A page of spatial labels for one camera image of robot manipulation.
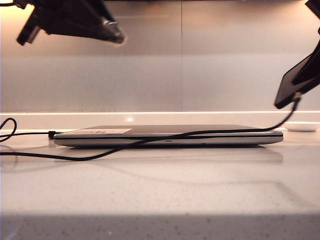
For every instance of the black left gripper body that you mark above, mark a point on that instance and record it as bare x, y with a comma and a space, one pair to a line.
37, 17

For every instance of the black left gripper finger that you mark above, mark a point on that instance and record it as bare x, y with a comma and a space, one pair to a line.
85, 20

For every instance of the dark overhead cabinet edge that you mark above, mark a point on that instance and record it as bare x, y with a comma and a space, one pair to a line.
200, 0

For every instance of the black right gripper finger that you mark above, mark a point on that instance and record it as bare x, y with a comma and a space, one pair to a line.
310, 80

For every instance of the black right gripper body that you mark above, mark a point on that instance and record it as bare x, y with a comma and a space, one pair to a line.
315, 6

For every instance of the white Nice Try sticker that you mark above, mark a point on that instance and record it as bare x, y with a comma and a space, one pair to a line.
120, 131

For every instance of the silver Dell laptop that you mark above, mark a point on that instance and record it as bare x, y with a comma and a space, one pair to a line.
175, 143

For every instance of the black smartphone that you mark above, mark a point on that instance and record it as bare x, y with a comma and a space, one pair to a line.
285, 87

